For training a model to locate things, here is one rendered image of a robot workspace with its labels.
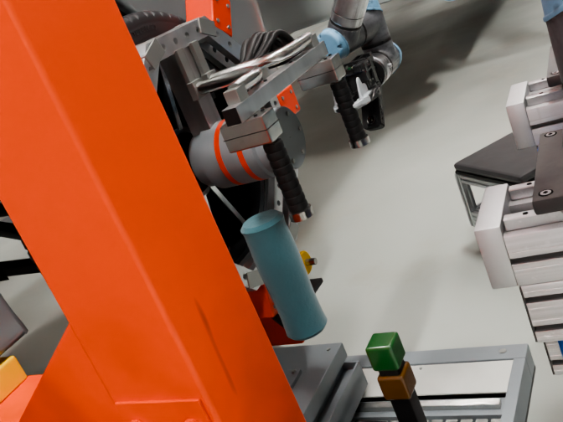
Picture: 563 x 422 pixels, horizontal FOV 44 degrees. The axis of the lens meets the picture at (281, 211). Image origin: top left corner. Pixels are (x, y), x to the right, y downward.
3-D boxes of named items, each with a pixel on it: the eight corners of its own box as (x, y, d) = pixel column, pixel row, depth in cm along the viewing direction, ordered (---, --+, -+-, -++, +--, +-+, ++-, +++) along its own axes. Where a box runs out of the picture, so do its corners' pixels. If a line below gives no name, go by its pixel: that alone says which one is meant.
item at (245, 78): (202, 97, 142) (180, 48, 138) (282, 72, 132) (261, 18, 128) (155, 129, 128) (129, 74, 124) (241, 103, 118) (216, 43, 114)
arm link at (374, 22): (358, 5, 161) (374, 50, 164) (383, -9, 168) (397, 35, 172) (332, 13, 166) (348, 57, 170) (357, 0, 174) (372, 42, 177)
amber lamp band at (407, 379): (392, 383, 102) (383, 361, 100) (418, 382, 100) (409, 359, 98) (384, 401, 98) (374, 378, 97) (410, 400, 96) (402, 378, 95)
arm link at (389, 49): (369, 43, 178) (379, 74, 181) (355, 54, 170) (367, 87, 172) (397, 33, 174) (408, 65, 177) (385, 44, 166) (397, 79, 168)
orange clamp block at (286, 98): (261, 129, 173) (276, 116, 180) (288, 121, 169) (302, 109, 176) (250, 103, 171) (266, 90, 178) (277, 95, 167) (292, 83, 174)
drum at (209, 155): (234, 174, 158) (209, 117, 153) (316, 155, 147) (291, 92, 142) (203, 203, 146) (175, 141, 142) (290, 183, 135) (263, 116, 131)
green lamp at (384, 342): (380, 355, 100) (371, 331, 99) (407, 353, 98) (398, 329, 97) (373, 373, 97) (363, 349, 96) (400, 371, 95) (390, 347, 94)
